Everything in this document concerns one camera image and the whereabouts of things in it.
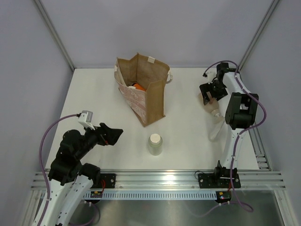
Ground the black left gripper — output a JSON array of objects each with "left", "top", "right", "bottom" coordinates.
[{"left": 75, "top": 121, "right": 123, "bottom": 160}]

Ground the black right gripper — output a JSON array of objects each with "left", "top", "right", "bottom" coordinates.
[{"left": 199, "top": 80, "right": 228, "bottom": 105}]

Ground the beige lotion pump bottle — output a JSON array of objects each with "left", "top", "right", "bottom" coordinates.
[{"left": 198, "top": 93, "right": 225, "bottom": 124}]

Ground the clear jar white lid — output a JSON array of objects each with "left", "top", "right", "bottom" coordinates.
[{"left": 148, "top": 133, "right": 163, "bottom": 156}]

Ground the orange pump bottle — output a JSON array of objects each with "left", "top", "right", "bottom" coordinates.
[{"left": 129, "top": 82, "right": 146, "bottom": 91}]

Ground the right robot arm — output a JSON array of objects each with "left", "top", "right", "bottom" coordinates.
[{"left": 198, "top": 60, "right": 259, "bottom": 188}]

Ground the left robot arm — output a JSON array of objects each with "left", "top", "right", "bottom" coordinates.
[{"left": 33, "top": 123, "right": 123, "bottom": 226}]

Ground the brown canvas tote bag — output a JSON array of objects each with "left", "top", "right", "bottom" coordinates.
[{"left": 114, "top": 53, "right": 173, "bottom": 127}]

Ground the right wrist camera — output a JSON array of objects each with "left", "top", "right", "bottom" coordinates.
[{"left": 203, "top": 71, "right": 217, "bottom": 84}]

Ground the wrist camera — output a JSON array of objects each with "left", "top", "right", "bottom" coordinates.
[
  {"left": 203, "top": 71, "right": 217, "bottom": 84},
  {"left": 78, "top": 110, "right": 95, "bottom": 130}
]

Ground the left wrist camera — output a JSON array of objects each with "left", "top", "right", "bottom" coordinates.
[{"left": 78, "top": 110, "right": 95, "bottom": 130}]

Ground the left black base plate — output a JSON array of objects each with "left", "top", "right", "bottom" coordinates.
[{"left": 92, "top": 173, "right": 116, "bottom": 189}]

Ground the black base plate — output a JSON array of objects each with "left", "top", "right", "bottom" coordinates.
[
  {"left": 198, "top": 173, "right": 231, "bottom": 189},
  {"left": 92, "top": 173, "right": 116, "bottom": 189}
]

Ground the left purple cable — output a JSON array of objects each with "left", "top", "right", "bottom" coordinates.
[{"left": 35, "top": 113, "right": 99, "bottom": 226}]

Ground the white slotted cable duct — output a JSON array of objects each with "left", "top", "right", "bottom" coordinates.
[{"left": 83, "top": 191, "right": 217, "bottom": 200}]

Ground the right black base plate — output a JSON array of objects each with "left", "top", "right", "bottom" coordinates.
[{"left": 198, "top": 173, "right": 231, "bottom": 189}]

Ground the aluminium rail frame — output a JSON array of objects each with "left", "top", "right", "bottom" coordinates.
[{"left": 30, "top": 168, "right": 286, "bottom": 190}]

